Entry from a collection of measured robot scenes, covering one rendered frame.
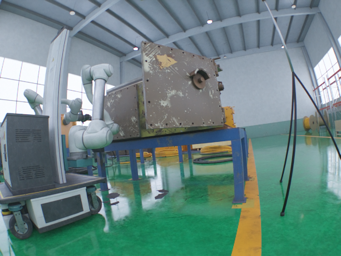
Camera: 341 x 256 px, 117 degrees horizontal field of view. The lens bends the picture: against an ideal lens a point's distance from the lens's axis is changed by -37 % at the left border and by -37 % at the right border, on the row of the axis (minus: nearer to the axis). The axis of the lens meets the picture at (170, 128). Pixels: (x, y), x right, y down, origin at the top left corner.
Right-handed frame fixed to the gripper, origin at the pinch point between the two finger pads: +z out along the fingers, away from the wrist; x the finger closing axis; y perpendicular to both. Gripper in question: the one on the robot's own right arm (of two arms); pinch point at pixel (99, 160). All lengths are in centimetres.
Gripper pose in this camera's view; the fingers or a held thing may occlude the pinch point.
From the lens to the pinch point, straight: 170.6
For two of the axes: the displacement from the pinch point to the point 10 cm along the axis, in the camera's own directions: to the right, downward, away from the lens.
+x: 8.8, -1.3, -4.6
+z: 1.0, 9.9, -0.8
